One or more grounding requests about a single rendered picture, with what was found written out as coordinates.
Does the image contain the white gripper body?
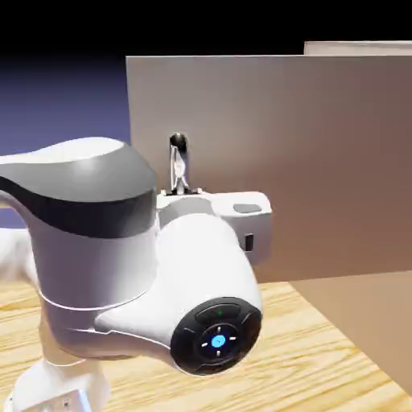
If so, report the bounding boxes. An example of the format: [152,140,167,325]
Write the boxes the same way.
[156,190,214,213]

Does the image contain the shiny metal door handle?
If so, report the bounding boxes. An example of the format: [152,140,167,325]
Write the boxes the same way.
[168,130,198,195]

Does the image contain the brown wooden cabinet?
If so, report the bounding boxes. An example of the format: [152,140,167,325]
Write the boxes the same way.
[125,40,412,398]

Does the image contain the tan cabinet door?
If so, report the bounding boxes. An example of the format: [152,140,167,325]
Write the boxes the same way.
[288,270,412,398]

